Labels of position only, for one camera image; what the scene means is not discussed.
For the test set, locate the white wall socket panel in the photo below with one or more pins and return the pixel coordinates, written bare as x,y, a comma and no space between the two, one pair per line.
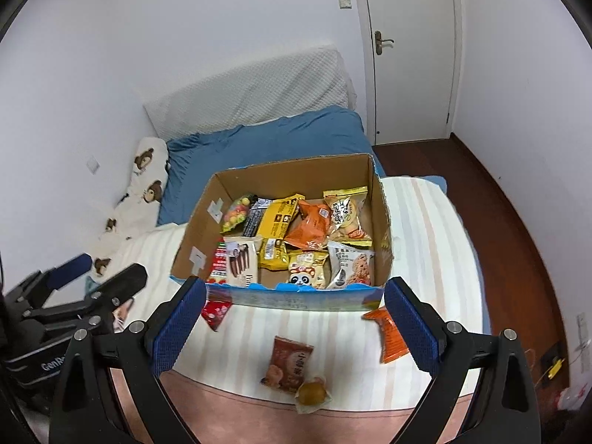
581,333

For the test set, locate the blue pillow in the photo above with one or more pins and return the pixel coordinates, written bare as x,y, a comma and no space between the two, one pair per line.
277,143

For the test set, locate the black and yellow charger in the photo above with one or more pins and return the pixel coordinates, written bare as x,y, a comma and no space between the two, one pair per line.
554,361

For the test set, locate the brown cookie snack packet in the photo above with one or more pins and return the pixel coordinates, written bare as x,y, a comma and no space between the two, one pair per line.
286,360

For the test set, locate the small yellow cake packet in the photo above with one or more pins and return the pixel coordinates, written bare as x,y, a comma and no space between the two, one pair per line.
312,393

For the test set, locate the black snack packet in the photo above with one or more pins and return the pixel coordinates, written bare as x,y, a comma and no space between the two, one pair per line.
254,222

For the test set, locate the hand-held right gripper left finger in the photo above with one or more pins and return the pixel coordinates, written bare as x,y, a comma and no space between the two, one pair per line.
175,328

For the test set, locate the white wall socket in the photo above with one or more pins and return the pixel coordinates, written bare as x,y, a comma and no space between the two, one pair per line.
93,165

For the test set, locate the printed cardboard box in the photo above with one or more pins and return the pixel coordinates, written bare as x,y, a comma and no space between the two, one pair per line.
286,299

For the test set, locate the long yellow snack packet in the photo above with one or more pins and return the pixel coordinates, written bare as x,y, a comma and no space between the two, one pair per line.
275,229

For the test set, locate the colourful candy ball bag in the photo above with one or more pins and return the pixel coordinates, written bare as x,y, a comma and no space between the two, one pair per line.
236,212

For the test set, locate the white textured cushion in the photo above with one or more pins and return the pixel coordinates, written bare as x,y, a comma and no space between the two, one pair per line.
249,88

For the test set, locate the yellow packet with black characters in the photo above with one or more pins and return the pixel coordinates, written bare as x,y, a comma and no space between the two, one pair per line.
347,217

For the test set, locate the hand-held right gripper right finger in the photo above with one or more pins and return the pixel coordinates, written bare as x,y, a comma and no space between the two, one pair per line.
411,326

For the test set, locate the red and white snack packet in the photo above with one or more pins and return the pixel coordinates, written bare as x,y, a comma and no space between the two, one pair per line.
219,263

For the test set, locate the white cookie snack packet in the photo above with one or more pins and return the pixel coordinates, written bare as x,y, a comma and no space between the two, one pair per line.
351,266

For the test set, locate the white chocolate stick packet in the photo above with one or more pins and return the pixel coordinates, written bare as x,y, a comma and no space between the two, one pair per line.
240,261

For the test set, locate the white light switch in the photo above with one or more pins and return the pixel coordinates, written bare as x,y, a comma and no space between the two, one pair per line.
344,3

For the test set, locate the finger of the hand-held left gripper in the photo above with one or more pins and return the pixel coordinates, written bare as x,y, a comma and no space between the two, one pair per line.
69,270
120,284

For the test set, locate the bear print pillow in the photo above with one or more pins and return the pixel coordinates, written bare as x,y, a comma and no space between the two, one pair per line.
143,180

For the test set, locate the yellow panda snack packet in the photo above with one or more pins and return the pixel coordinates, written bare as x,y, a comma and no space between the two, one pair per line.
307,270

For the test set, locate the white door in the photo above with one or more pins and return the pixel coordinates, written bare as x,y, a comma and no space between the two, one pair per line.
411,78

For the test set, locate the white plastic bag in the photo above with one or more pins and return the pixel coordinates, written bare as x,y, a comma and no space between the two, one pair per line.
571,397

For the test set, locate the small red snack packet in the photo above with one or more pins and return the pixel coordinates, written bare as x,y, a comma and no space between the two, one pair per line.
216,313

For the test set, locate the orange snack packet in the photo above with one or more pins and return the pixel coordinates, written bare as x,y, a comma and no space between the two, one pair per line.
311,226
386,333

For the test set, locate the pink striped cat blanket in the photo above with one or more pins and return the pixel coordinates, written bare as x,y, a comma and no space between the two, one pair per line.
416,240

